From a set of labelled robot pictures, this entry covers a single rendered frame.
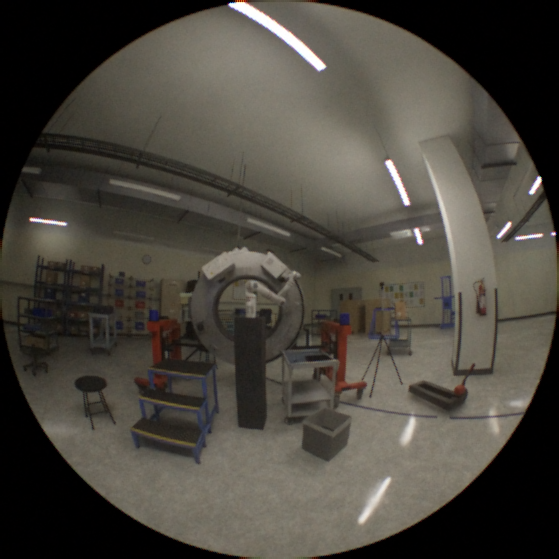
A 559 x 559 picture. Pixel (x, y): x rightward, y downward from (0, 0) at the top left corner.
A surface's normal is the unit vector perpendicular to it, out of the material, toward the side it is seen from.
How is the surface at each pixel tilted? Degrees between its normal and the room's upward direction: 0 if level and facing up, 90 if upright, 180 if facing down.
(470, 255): 90
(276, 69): 180
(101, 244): 90
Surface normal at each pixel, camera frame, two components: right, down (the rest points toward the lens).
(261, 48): 0.00, 0.99
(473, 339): -0.70, -0.10
